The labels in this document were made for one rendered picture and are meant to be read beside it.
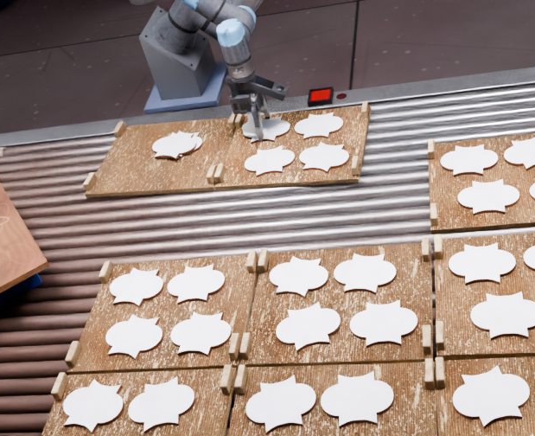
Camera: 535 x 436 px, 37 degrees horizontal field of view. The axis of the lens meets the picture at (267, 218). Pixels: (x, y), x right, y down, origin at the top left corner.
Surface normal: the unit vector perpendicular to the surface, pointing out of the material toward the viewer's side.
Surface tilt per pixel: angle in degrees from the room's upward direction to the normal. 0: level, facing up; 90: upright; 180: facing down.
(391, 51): 0
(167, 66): 90
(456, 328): 0
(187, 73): 90
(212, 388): 0
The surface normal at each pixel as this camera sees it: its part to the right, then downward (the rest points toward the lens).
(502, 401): -0.22, -0.75
